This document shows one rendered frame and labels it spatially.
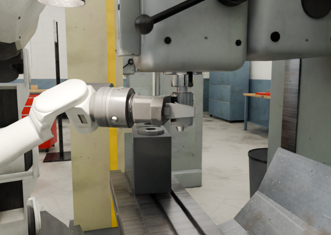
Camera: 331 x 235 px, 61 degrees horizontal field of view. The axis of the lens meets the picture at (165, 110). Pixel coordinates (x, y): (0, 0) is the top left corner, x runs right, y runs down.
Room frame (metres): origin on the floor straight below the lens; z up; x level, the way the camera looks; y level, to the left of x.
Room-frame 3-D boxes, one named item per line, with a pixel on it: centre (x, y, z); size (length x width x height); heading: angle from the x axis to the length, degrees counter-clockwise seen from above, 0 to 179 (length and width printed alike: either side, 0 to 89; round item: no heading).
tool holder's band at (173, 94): (0.59, -0.03, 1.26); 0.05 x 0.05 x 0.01
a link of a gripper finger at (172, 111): (0.56, -0.03, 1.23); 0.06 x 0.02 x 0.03; 80
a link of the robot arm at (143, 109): (0.61, 0.06, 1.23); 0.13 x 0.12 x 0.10; 170
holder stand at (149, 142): (0.97, 0.06, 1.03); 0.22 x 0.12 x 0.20; 8
